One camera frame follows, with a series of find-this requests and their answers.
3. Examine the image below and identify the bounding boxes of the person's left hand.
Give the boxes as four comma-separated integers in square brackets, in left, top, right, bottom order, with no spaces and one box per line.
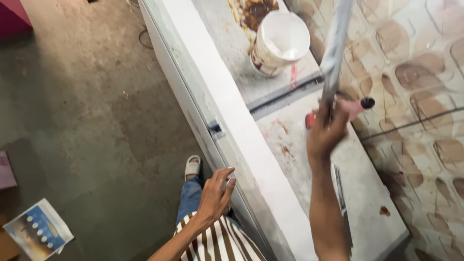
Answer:
[197,167,236,225]

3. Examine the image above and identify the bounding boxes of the white paint bucket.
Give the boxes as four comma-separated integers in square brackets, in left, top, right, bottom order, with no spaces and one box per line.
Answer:
[249,10,311,77]

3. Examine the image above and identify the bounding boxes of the black cable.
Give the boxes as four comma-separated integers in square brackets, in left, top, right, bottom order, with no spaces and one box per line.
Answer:
[138,28,154,50]

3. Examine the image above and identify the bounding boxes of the brown striped white shirt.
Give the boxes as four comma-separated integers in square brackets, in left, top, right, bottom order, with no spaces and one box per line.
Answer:
[173,211,267,261]

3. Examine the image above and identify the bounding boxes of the pink flat packet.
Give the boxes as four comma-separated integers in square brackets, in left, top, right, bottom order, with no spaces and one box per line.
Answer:
[0,151,17,190]

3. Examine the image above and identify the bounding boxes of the printed blue paper sheet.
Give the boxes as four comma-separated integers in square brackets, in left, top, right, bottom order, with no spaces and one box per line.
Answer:
[2,198,75,261]

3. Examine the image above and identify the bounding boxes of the blue jeans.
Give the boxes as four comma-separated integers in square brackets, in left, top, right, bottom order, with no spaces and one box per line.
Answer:
[176,176,232,225]

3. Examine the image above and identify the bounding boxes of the long white board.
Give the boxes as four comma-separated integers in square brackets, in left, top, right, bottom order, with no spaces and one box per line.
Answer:
[138,0,318,261]

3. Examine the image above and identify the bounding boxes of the metal saw blade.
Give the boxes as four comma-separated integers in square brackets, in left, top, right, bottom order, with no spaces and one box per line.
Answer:
[332,163,354,256]

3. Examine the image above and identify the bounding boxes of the white slipper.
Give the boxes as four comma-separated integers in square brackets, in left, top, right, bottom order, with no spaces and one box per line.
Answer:
[184,155,202,181]

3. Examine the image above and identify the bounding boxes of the dark metal bracket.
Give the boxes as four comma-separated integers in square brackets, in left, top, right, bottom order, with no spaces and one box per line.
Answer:
[207,121,226,140]

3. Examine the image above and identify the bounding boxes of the brown cardboard piece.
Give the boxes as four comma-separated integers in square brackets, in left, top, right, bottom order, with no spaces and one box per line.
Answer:
[0,214,22,261]

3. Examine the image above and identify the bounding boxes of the grey metal pole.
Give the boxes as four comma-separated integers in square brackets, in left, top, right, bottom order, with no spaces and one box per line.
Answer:
[320,0,354,125]

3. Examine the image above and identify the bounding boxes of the person's right hand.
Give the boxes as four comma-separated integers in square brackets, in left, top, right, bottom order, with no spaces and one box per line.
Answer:
[307,100,351,164]

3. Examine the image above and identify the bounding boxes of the pink handled tool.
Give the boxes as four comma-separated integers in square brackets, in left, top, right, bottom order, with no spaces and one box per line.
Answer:
[305,97,376,130]

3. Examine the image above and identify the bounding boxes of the magenta box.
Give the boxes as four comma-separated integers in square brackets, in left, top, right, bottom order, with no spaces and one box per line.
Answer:
[0,0,33,38]

